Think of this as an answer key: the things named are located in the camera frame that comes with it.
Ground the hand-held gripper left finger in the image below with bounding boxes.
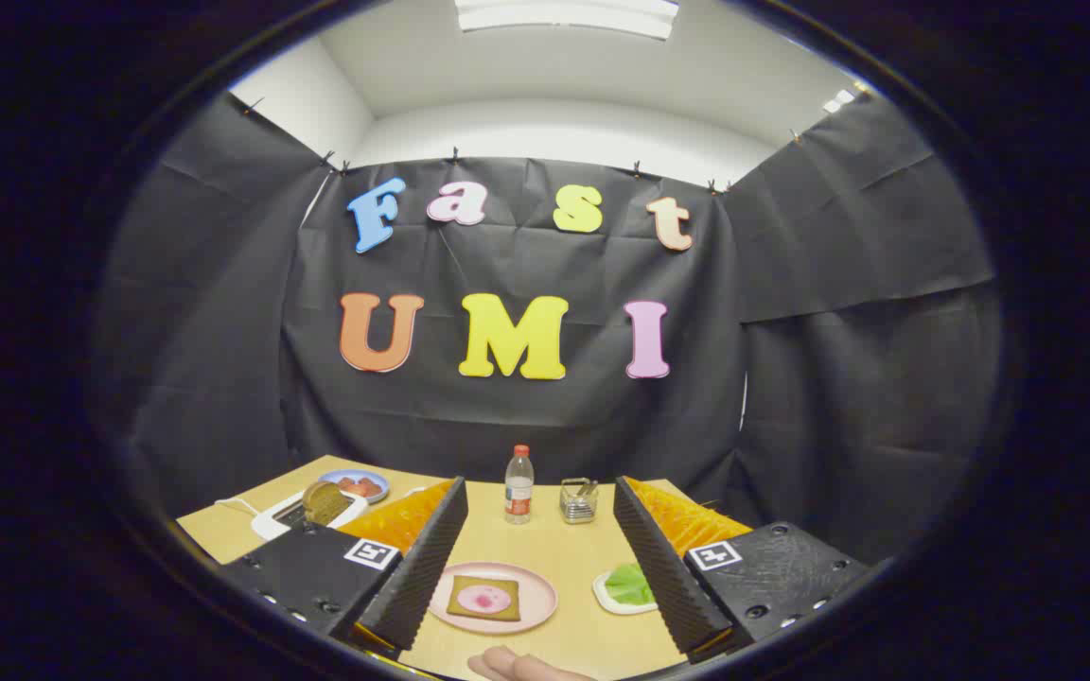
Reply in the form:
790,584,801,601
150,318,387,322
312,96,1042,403
220,476,470,661

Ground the white toaster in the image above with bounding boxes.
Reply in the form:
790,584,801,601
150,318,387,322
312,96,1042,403
252,482,369,542

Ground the large ceiling light panel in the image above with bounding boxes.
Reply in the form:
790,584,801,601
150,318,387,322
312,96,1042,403
455,0,680,41

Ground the small white square plate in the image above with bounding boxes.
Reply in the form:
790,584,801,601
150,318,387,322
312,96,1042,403
592,566,659,616

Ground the pink round plate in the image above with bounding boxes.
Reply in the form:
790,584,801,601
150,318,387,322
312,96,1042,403
429,562,558,635

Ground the plain brown bread slice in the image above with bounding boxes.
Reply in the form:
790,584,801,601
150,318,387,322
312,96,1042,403
302,480,353,527

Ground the bread slice with pink jam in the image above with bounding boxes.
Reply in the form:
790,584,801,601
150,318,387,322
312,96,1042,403
447,576,521,622

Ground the green lettuce leaf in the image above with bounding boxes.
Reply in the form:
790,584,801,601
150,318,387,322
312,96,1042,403
605,564,657,607

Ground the clear red-capped water bottle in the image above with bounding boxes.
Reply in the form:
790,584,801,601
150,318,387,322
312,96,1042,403
504,445,536,526

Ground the blue round plate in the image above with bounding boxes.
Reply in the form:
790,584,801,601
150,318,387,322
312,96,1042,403
318,469,391,504

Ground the metal mesh utensil holder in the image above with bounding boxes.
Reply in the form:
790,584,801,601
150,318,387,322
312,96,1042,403
559,478,600,526

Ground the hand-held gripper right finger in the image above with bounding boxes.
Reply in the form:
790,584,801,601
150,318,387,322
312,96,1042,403
613,476,872,663

